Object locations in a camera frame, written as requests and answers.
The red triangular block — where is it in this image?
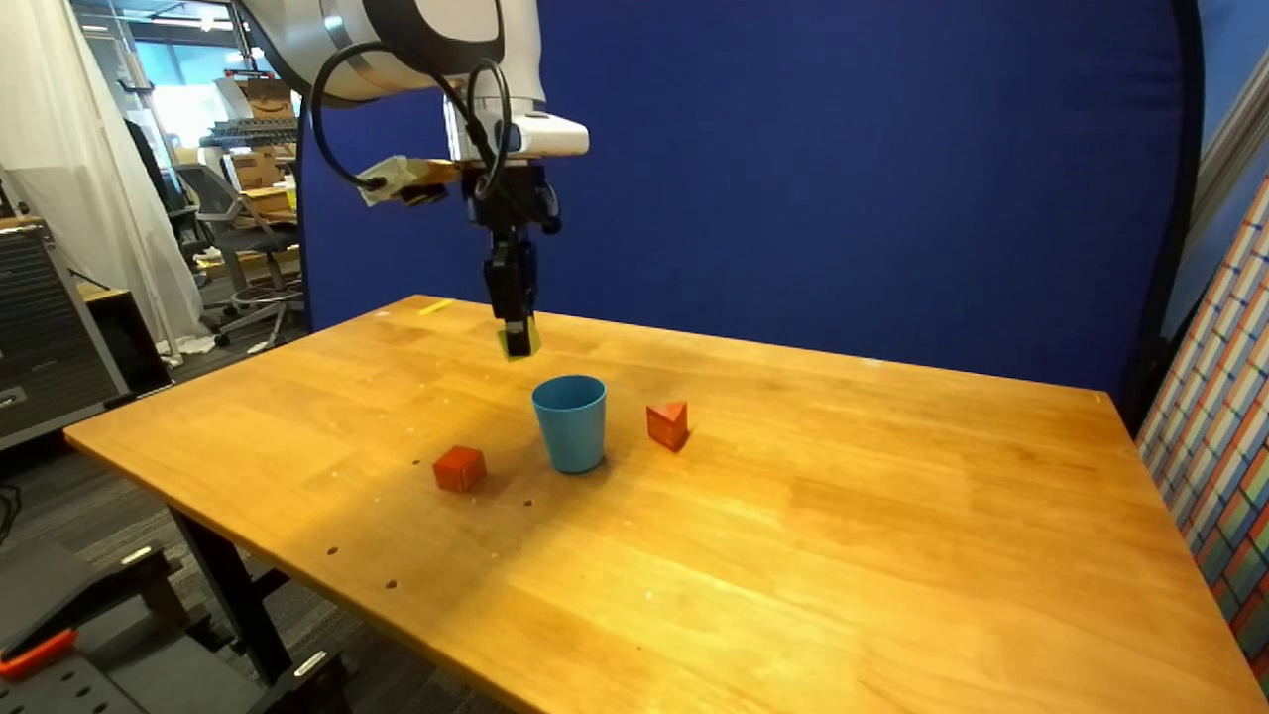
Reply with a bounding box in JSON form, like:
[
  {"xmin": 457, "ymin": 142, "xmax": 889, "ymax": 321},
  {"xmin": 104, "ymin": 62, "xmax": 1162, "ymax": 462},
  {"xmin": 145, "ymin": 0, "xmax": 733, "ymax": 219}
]
[{"xmin": 642, "ymin": 395, "xmax": 695, "ymax": 454}]

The blue fabric backdrop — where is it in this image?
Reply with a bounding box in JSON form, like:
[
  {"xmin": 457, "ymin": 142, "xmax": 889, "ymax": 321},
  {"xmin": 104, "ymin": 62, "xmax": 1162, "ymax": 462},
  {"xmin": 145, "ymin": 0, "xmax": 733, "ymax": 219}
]
[{"xmin": 292, "ymin": 0, "xmax": 1211, "ymax": 428}]

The white curtain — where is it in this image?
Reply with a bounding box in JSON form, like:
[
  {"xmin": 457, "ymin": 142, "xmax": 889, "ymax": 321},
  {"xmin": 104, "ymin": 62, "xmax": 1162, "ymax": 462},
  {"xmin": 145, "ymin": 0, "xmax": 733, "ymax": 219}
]
[{"xmin": 0, "ymin": 0, "xmax": 218, "ymax": 361}]

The red handle tool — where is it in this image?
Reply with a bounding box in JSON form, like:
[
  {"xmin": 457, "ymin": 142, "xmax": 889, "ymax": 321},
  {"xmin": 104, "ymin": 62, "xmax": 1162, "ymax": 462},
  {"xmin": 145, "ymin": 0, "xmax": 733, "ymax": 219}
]
[{"xmin": 0, "ymin": 625, "xmax": 80, "ymax": 686}]

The red cube block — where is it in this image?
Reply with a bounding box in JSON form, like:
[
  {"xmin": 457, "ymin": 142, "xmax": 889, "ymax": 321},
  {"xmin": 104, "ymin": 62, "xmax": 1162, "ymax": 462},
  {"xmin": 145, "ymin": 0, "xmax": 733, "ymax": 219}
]
[{"xmin": 429, "ymin": 444, "xmax": 493, "ymax": 495}]

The black equipment case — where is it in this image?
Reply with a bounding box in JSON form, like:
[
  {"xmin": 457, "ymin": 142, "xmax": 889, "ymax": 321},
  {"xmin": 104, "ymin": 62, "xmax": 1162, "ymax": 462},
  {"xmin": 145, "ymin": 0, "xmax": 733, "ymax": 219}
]
[{"xmin": 0, "ymin": 214, "xmax": 131, "ymax": 452}]

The blue plastic cup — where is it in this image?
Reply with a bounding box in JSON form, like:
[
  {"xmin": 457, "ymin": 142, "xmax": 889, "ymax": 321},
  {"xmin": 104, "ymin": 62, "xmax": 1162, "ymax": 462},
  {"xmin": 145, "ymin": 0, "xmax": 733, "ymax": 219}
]
[{"xmin": 527, "ymin": 369, "xmax": 616, "ymax": 476}]

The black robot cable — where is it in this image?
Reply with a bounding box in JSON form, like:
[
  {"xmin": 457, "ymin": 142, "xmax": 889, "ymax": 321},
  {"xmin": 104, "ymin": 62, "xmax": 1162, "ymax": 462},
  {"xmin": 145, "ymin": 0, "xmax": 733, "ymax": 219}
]
[{"xmin": 306, "ymin": 34, "xmax": 514, "ymax": 206}]

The dark low cabinet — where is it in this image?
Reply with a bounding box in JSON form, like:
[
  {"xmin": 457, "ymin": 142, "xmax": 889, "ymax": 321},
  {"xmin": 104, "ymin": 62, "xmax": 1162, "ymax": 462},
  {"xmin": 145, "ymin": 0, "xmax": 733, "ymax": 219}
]
[{"xmin": 80, "ymin": 280, "xmax": 173, "ymax": 395}]

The colourful patterned panel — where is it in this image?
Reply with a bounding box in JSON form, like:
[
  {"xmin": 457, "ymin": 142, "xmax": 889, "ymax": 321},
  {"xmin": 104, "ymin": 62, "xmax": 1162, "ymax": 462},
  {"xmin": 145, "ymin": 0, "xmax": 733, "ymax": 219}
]
[{"xmin": 1133, "ymin": 174, "xmax": 1269, "ymax": 692}]

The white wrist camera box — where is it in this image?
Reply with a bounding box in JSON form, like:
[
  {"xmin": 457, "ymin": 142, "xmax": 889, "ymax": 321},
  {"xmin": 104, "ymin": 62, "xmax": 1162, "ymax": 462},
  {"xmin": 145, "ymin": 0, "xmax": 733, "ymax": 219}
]
[{"xmin": 444, "ymin": 105, "xmax": 596, "ymax": 168}]

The black floor stand base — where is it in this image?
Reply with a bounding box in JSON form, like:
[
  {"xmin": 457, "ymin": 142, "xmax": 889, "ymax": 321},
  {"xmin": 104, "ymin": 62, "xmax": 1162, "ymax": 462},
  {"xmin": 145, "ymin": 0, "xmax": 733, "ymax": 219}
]
[{"xmin": 0, "ymin": 535, "xmax": 355, "ymax": 714}]

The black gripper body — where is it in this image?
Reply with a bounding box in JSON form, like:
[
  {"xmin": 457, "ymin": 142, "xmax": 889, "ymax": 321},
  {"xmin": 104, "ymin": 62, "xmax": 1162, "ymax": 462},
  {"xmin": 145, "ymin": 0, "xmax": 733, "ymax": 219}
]
[{"xmin": 460, "ymin": 153, "xmax": 562, "ymax": 246}]

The black table leg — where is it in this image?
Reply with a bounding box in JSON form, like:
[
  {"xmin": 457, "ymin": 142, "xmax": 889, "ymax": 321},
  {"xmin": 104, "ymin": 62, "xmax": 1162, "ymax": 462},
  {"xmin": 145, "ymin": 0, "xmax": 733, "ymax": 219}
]
[{"xmin": 166, "ymin": 505, "xmax": 298, "ymax": 686}]

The shelf with cardboard boxes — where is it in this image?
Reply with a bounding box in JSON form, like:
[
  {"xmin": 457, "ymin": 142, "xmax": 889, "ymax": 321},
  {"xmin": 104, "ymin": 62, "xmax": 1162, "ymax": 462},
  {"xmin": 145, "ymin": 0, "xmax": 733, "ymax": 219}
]
[{"xmin": 194, "ymin": 62, "xmax": 306, "ymax": 231}]

